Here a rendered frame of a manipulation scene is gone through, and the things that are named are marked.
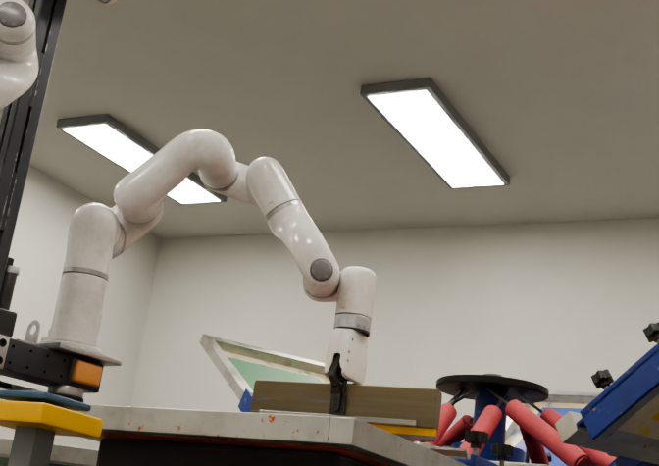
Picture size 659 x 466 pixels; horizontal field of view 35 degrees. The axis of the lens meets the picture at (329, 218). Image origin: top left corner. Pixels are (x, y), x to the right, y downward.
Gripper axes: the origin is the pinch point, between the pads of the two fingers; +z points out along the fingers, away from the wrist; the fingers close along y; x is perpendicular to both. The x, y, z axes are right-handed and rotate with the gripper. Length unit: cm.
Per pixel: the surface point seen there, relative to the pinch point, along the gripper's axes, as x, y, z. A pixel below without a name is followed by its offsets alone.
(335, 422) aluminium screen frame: 27, 54, 11
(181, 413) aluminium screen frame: 1, 54, 11
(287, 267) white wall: -267, -417, -165
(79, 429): -5, 70, 17
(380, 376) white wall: -187, -418, -90
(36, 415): -6, 78, 16
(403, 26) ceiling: -78, -168, -191
